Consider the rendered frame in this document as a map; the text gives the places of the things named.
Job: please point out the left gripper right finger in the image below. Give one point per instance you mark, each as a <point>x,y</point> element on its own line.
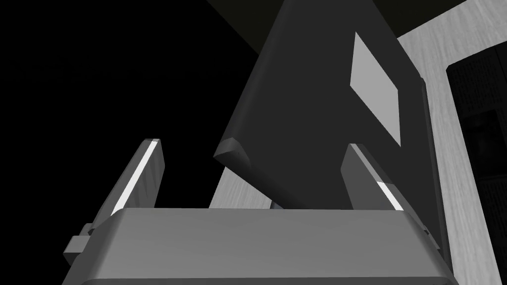
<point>362,186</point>

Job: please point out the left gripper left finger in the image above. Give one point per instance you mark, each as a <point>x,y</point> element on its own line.
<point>147,178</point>

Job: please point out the dark grey appliance door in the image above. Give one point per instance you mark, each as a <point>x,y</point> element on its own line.
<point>301,118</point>

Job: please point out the pale grey wooden cupboard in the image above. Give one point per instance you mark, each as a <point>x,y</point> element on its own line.
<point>427,51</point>

